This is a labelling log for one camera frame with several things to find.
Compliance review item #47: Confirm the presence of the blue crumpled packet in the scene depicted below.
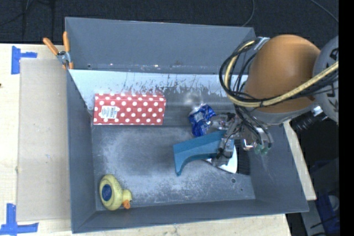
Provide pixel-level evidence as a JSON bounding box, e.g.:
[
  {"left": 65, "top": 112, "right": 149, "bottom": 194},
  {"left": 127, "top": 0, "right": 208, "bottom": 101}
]
[{"left": 188, "top": 104, "right": 217, "bottom": 138}]

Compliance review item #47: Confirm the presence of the grey metal bin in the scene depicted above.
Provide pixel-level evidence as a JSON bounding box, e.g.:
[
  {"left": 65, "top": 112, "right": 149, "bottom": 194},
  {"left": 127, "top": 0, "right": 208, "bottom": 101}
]
[{"left": 64, "top": 17, "right": 310, "bottom": 234}]

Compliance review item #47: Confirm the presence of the yellow toy duck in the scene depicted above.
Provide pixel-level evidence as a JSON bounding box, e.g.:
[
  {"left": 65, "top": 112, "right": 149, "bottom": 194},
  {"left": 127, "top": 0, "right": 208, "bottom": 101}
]
[{"left": 98, "top": 174, "right": 133, "bottom": 211}]

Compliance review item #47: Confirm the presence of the white flat piece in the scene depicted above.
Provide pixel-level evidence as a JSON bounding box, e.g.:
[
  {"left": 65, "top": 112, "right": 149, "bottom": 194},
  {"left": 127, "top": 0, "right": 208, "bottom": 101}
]
[{"left": 205, "top": 143, "right": 239, "bottom": 175}]

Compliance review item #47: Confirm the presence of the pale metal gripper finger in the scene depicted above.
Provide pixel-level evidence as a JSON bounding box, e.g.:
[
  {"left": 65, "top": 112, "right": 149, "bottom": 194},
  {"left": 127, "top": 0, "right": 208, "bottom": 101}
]
[
  {"left": 211, "top": 149, "right": 233, "bottom": 168},
  {"left": 218, "top": 137, "right": 236, "bottom": 151}
]

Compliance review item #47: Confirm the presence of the red white-dotted box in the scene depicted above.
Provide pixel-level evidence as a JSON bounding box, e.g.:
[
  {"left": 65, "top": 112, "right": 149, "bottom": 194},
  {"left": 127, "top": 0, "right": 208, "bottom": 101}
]
[{"left": 93, "top": 93, "right": 167, "bottom": 126}]

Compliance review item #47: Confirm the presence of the pale wood flat board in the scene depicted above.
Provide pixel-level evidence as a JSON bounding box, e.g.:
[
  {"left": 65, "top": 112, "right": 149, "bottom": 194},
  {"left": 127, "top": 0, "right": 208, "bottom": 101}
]
[{"left": 15, "top": 59, "right": 71, "bottom": 222}]

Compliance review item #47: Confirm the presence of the black cylinder on white bracket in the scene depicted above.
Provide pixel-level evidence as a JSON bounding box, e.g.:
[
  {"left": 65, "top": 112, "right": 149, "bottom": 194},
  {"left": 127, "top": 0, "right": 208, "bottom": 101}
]
[{"left": 291, "top": 105, "right": 329, "bottom": 132}]

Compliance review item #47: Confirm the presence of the teal curved piece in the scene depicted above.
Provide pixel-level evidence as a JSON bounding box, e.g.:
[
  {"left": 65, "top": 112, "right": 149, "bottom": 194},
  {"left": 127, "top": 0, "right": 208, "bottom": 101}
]
[{"left": 173, "top": 129, "right": 228, "bottom": 177}]

